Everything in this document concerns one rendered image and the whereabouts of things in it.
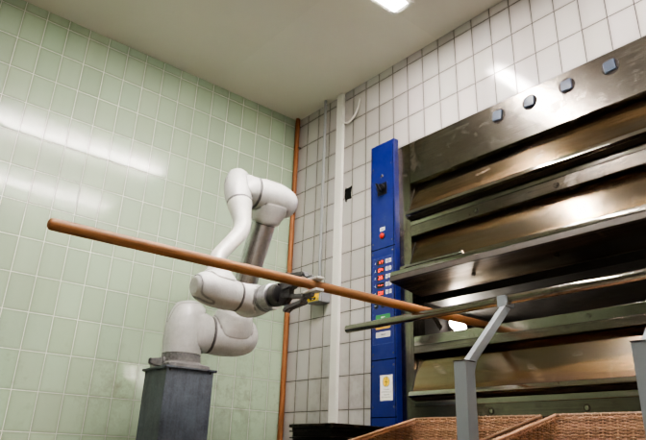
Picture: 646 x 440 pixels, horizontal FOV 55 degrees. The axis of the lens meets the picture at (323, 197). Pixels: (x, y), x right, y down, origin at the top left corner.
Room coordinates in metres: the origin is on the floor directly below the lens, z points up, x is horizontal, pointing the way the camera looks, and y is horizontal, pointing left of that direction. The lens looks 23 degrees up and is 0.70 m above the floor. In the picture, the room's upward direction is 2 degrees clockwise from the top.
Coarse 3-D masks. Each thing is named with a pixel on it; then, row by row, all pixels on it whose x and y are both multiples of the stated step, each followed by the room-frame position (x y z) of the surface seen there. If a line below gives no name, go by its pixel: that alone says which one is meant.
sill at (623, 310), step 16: (640, 304) 1.88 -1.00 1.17; (528, 320) 2.19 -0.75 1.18; (544, 320) 2.14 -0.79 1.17; (560, 320) 2.09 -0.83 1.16; (576, 320) 2.05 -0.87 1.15; (592, 320) 2.00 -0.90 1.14; (416, 336) 2.60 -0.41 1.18; (432, 336) 2.53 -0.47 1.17; (448, 336) 2.47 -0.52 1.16; (464, 336) 2.41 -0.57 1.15
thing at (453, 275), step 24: (624, 216) 1.74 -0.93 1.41; (552, 240) 1.93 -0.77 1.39; (576, 240) 1.90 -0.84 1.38; (600, 240) 1.88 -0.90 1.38; (624, 240) 1.85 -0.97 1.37; (456, 264) 2.24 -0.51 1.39; (480, 264) 2.20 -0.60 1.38; (504, 264) 2.17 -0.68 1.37; (528, 264) 2.14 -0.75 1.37; (552, 264) 2.11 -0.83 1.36; (408, 288) 2.56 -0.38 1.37; (432, 288) 2.52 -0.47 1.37; (456, 288) 2.48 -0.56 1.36
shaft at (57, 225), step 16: (48, 224) 1.33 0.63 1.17; (64, 224) 1.35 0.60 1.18; (80, 224) 1.38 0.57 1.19; (96, 240) 1.41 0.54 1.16; (112, 240) 1.43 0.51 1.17; (128, 240) 1.45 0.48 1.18; (144, 240) 1.48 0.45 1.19; (176, 256) 1.54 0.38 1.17; (192, 256) 1.56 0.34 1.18; (208, 256) 1.59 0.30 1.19; (240, 272) 1.67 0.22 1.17; (256, 272) 1.69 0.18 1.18; (272, 272) 1.73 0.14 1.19; (336, 288) 1.88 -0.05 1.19; (384, 304) 2.03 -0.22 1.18; (400, 304) 2.07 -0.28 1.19; (448, 320) 2.25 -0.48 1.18; (464, 320) 2.29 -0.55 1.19; (480, 320) 2.36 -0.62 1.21
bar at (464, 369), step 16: (624, 272) 1.55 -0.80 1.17; (640, 272) 1.51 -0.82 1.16; (544, 288) 1.72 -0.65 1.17; (560, 288) 1.68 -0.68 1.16; (576, 288) 1.65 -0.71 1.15; (592, 288) 1.62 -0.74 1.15; (464, 304) 1.94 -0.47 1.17; (480, 304) 1.90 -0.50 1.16; (496, 304) 1.85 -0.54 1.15; (512, 304) 1.84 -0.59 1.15; (384, 320) 2.22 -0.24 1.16; (400, 320) 2.16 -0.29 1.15; (416, 320) 2.12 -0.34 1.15; (496, 320) 1.79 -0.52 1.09; (480, 336) 1.76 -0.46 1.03; (480, 352) 1.73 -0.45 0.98; (640, 352) 1.32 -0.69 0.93; (464, 368) 1.68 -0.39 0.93; (640, 368) 1.32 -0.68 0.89; (464, 384) 1.68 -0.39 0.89; (640, 384) 1.33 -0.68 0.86; (464, 400) 1.68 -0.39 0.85; (640, 400) 1.33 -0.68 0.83; (464, 416) 1.68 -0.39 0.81; (464, 432) 1.68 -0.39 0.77
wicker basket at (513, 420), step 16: (480, 416) 2.33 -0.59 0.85; (496, 416) 2.27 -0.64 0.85; (512, 416) 2.22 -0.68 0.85; (528, 416) 2.18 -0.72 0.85; (384, 432) 2.43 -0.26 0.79; (400, 432) 2.49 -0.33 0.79; (416, 432) 2.53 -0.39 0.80; (432, 432) 2.48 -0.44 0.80; (448, 432) 2.42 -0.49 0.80; (480, 432) 2.31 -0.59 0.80; (496, 432) 1.97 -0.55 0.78
